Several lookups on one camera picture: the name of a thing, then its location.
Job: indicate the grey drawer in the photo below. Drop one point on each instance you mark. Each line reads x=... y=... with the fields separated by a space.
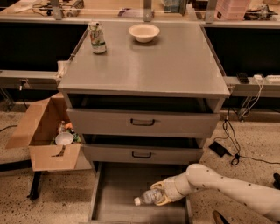
x=117 y=184
x=142 y=123
x=141 y=154

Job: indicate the black remote on shelf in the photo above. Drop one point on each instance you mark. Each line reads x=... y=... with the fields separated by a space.
x=243 y=78

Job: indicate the white paper bowl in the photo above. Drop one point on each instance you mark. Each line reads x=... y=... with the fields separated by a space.
x=144 y=33

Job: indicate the grey top drawer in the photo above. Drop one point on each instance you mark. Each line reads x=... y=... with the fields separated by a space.
x=142 y=123

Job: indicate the grey middle drawer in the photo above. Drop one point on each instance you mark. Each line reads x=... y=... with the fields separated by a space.
x=141 y=154

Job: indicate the black power adapter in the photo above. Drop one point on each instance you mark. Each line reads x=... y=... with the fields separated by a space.
x=218 y=149

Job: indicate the grey metal drawer cabinet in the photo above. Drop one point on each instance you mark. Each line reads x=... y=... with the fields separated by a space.
x=175 y=72

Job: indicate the white power strip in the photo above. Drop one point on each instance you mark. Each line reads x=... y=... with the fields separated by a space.
x=269 y=79

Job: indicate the brown cardboard box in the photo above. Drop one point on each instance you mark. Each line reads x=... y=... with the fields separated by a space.
x=36 y=130

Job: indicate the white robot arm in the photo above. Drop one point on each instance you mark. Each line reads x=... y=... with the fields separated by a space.
x=262 y=199

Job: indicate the white bowl in box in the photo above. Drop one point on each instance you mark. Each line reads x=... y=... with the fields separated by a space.
x=64 y=138

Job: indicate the grey bottom drawer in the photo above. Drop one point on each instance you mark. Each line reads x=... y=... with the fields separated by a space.
x=117 y=184

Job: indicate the black table leg base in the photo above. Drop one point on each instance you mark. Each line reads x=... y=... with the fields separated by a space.
x=34 y=191

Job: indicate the green white soda can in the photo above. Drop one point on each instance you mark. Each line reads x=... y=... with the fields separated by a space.
x=96 y=37

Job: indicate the clear plastic water bottle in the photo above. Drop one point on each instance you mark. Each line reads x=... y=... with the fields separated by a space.
x=152 y=196

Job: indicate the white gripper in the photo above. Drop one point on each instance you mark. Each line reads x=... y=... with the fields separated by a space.
x=171 y=189

